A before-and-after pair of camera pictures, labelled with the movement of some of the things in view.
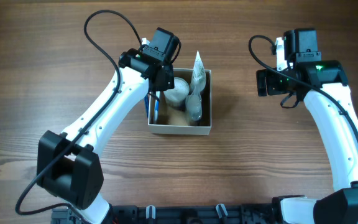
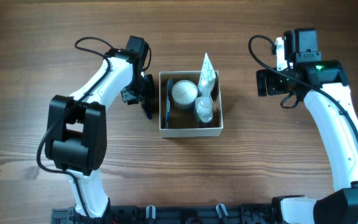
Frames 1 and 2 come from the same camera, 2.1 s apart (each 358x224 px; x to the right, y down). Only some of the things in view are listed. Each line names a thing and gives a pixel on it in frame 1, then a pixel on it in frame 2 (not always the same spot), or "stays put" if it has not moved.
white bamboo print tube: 198,77 -> 206,84
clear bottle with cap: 193,107 -> 204,107
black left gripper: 169,81 -> 150,91
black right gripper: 270,78 stays put
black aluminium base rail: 138,214 stays put
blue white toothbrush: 156,105 -> 169,88
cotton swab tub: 176,96 stays put
